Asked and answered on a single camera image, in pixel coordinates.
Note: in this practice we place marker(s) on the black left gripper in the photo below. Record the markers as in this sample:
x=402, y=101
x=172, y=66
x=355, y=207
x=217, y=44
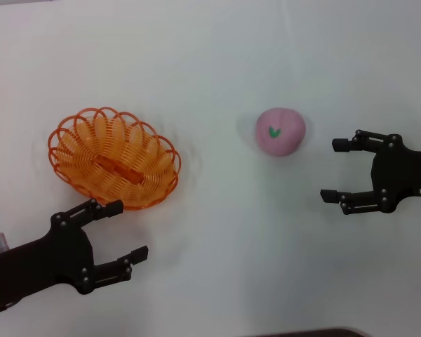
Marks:
x=59, y=252

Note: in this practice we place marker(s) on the pink plush peach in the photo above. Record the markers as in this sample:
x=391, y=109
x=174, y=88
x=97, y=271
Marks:
x=284, y=140

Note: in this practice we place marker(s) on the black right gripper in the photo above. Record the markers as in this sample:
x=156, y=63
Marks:
x=403, y=175

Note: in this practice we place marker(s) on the orange plastic woven basket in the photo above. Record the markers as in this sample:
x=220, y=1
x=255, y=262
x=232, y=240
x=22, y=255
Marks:
x=126, y=154

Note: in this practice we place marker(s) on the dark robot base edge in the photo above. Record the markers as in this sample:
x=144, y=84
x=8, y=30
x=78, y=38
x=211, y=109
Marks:
x=315, y=332

